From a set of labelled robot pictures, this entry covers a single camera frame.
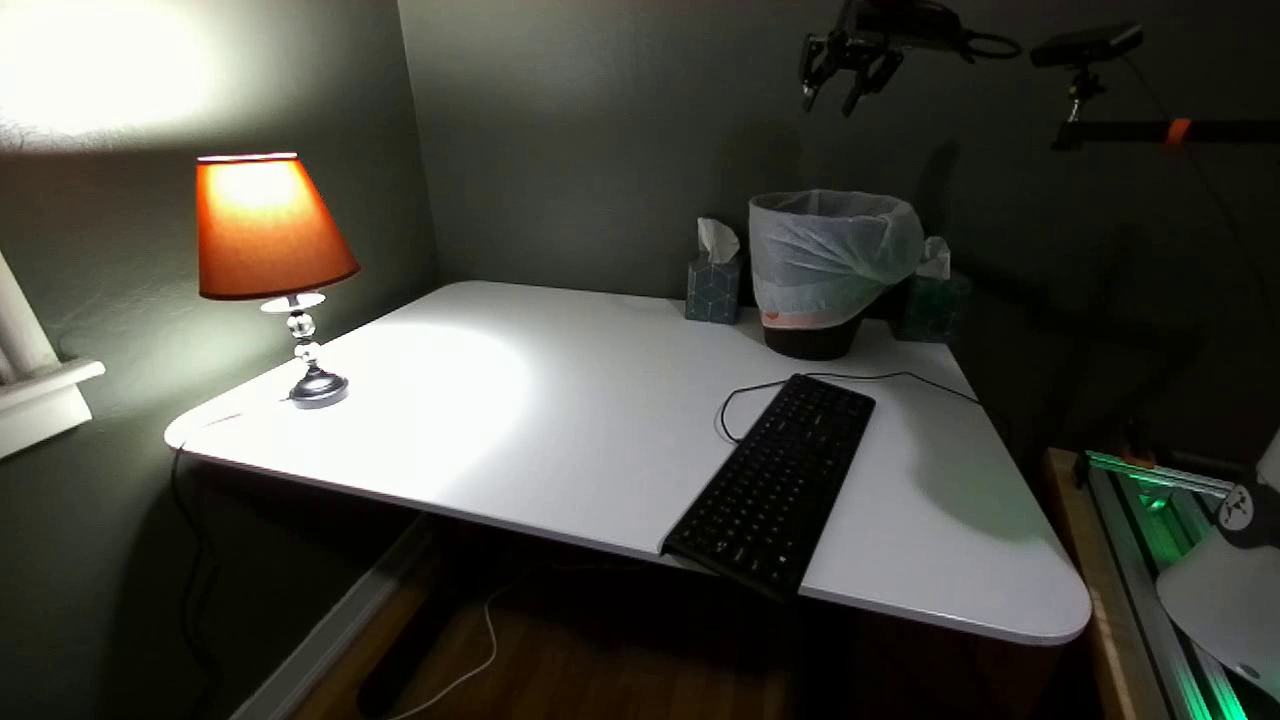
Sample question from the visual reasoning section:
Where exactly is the blue patterned tissue box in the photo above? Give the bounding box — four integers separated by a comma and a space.
684, 256, 743, 326

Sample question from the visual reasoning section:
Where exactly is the white window sill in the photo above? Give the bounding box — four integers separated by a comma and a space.
0, 250, 107, 462

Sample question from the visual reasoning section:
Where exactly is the green tissue box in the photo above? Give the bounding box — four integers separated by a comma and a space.
893, 272, 972, 345

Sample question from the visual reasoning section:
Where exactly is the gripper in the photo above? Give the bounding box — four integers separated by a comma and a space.
798, 0, 967, 119

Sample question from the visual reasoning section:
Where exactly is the white cable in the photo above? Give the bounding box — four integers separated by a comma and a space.
385, 565, 561, 720

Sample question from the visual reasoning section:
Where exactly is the white plastic bin liner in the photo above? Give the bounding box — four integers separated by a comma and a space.
747, 189, 926, 331

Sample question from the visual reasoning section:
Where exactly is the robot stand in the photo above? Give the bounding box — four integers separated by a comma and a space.
1043, 446, 1280, 720

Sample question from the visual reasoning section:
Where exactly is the camera on mount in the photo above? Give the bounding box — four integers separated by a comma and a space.
1029, 22, 1280, 153

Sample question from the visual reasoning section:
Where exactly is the black keyboard cable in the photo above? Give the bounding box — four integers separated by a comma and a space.
714, 370, 983, 447

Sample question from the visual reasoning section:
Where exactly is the table lamp with orange shade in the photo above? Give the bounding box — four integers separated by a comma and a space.
194, 151, 362, 411

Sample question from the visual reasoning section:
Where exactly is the black bin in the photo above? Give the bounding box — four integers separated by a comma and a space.
761, 308, 865, 362

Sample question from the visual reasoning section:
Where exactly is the black keyboard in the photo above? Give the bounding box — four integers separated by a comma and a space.
661, 373, 878, 603

